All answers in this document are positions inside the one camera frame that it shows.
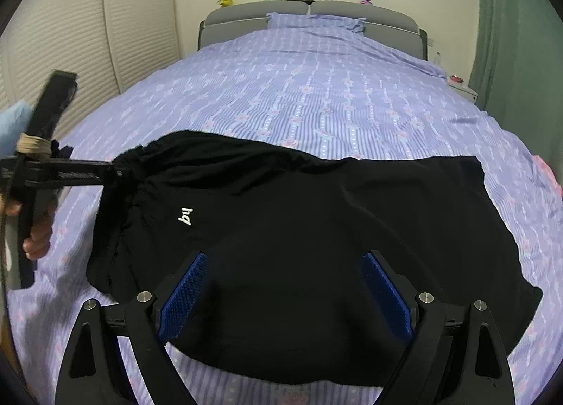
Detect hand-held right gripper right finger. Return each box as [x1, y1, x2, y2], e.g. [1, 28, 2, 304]
[361, 250, 516, 405]

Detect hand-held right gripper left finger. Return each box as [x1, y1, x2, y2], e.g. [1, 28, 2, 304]
[55, 250, 209, 405]

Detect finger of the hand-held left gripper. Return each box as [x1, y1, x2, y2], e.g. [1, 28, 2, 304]
[56, 158, 148, 189]

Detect black pants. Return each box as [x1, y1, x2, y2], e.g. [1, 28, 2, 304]
[86, 130, 544, 386]

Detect light blue sleeve forearm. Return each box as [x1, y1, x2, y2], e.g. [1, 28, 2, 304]
[0, 99, 37, 155]

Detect person's left hand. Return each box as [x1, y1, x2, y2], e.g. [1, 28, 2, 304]
[0, 194, 56, 262]

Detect white slatted wardrobe door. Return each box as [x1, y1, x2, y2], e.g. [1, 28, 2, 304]
[0, 0, 182, 142]

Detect purple floral bed sheet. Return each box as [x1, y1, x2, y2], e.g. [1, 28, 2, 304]
[8, 29, 563, 405]

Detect white bedside table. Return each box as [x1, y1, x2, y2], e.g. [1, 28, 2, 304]
[448, 78, 479, 103]

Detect grey padded headboard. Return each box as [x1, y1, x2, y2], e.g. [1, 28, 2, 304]
[199, 0, 428, 62]

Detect purple floral pillow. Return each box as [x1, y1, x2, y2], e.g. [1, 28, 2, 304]
[266, 12, 367, 33]

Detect green curtain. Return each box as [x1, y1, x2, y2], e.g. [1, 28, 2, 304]
[468, 0, 563, 118]

